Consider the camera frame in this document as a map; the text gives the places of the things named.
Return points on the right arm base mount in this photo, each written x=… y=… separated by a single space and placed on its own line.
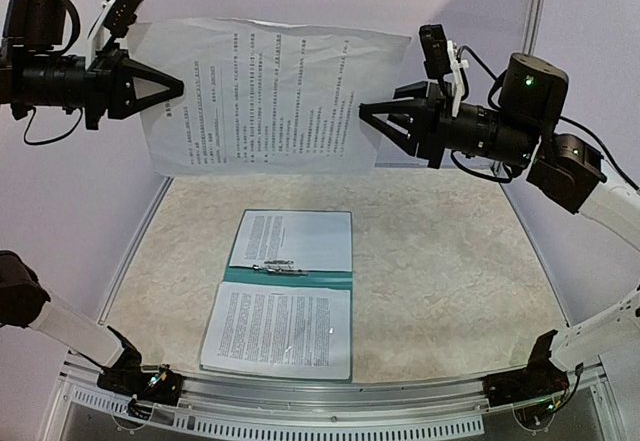
x=540 y=378

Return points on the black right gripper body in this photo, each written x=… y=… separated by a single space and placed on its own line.
x=435 y=124

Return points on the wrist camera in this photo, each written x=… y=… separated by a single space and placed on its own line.
x=113 y=23
x=444 y=64

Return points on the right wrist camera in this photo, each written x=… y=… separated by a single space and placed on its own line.
x=444 y=64

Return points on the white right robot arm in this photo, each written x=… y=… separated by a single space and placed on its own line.
x=516 y=129

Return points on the aluminium corner post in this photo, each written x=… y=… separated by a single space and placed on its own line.
x=530 y=1
x=136 y=192

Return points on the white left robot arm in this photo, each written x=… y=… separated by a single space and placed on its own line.
x=37 y=70

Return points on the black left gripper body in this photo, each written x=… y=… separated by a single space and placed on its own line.
x=100 y=85

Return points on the green file folder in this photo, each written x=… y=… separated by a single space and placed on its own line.
x=331 y=280

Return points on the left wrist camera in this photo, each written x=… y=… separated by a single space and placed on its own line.
x=113 y=23

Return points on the printed text sheet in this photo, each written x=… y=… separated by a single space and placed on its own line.
x=281 y=332
x=318 y=241

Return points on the aluminium front rail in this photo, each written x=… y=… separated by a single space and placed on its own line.
x=226 y=408

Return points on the metal folder clip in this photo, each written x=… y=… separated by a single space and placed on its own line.
x=279 y=267

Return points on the white paper stack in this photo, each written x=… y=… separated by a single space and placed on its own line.
x=265 y=98

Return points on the left aluminium corner post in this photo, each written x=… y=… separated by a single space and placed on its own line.
x=136 y=192

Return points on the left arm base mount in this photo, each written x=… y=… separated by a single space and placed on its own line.
x=156 y=384

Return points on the right aluminium corner post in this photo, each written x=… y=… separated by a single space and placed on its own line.
x=530 y=1

